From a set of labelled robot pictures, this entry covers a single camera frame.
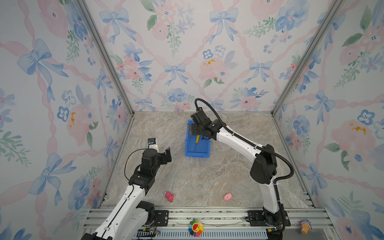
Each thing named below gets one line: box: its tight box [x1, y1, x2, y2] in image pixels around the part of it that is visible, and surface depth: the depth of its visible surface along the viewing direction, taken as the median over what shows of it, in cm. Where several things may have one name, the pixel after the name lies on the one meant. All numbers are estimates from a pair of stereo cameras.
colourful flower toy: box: [188, 219, 204, 237], surface depth 72 cm
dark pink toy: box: [165, 191, 175, 203], surface depth 80 cm
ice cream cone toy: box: [300, 219, 312, 235], surface depth 71 cm
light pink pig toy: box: [223, 193, 233, 201], surface depth 80 cm
